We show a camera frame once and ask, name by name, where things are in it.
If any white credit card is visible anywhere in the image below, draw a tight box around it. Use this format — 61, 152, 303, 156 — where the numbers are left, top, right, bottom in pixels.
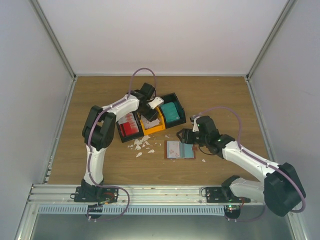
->
166, 141, 180, 159

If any black bin with green cards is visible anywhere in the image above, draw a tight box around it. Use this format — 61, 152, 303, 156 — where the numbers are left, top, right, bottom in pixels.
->
156, 92, 186, 129

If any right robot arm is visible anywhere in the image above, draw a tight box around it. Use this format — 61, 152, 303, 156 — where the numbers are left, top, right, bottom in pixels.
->
176, 116, 306, 217

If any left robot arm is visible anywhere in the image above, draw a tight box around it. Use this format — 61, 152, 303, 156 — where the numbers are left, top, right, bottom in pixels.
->
81, 83, 160, 202

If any green cards stack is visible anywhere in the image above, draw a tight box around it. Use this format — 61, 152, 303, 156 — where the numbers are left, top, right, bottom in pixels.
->
160, 101, 181, 123

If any white cards stack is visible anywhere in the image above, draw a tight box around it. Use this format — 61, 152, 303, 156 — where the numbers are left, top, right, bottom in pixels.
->
140, 115, 161, 130

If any black bin with red cards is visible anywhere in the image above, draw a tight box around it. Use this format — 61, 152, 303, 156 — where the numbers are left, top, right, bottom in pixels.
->
116, 111, 144, 143

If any red cards stack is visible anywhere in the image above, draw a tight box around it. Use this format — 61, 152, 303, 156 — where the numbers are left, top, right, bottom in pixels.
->
118, 112, 140, 137

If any yellow plastic bin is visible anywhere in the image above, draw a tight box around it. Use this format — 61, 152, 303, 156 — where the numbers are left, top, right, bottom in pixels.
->
139, 107, 166, 136

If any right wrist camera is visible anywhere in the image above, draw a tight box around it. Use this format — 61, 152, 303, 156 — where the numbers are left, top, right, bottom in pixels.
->
190, 115, 200, 133

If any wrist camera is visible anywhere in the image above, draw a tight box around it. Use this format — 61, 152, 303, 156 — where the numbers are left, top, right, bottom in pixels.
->
148, 96, 164, 109
190, 115, 200, 133

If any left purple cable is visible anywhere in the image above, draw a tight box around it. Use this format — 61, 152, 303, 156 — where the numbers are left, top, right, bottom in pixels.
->
86, 67, 157, 222

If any purple cable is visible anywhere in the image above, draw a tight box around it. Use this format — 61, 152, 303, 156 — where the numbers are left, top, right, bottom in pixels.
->
191, 106, 307, 223
86, 67, 157, 222

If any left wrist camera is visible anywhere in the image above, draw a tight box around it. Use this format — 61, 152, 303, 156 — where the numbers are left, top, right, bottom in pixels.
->
148, 96, 164, 109

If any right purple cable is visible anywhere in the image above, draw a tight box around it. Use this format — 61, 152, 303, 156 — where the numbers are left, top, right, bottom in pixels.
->
191, 106, 307, 223

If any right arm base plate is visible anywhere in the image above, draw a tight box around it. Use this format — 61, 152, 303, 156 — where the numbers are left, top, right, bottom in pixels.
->
200, 186, 251, 204

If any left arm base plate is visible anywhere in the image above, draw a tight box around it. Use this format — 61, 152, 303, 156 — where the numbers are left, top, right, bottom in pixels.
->
70, 186, 119, 204

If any grey slotted cable duct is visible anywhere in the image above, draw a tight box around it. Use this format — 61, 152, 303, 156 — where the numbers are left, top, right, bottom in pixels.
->
38, 204, 225, 216

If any aluminium front rail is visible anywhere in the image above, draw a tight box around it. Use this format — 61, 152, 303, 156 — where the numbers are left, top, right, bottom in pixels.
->
27, 184, 298, 205

